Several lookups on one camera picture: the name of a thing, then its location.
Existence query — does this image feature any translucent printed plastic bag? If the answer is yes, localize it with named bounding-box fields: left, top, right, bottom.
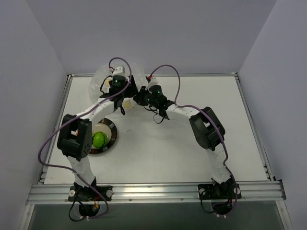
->
left=88, top=60, right=148, bottom=104

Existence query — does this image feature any green fake watermelon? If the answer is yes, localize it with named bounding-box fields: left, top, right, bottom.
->
left=92, top=131, right=108, bottom=148

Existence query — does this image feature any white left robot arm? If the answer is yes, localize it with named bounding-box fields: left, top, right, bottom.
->
left=57, top=75, right=138, bottom=201

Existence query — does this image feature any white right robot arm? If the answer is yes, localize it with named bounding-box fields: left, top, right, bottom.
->
left=133, top=85, right=231, bottom=198

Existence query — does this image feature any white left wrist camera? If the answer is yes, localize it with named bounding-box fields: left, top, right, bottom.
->
left=109, top=66, right=125, bottom=76

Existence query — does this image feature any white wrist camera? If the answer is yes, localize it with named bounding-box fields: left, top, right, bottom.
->
left=146, top=75, right=158, bottom=90
left=109, top=66, right=125, bottom=76

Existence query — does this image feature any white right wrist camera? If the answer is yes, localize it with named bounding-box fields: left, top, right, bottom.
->
left=146, top=75, right=158, bottom=90

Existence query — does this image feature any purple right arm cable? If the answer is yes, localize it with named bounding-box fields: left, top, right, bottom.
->
left=147, top=64, right=240, bottom=215

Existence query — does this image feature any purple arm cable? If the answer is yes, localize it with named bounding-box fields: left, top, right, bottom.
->
left=38, top=57, right=135, bottom=222
left=147, top=64, right=240, bottom=215

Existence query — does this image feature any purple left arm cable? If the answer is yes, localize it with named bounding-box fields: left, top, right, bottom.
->
left=38, top=57, right=135, bottom=222

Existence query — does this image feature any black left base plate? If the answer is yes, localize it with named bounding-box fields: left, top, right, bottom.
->
left=68, top=185, right=113, bottom=202

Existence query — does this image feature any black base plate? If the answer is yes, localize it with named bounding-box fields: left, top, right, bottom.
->
left=68, top=185, right=113, bottom=202
left=198, top=184, right=236, bottom=200

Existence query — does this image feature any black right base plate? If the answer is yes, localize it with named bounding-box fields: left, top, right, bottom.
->
left=198, top=184, right=236, bottom=200

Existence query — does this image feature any aluminium front frame rail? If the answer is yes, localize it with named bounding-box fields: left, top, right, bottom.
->
left=26, top=181, right=286, bottom=205

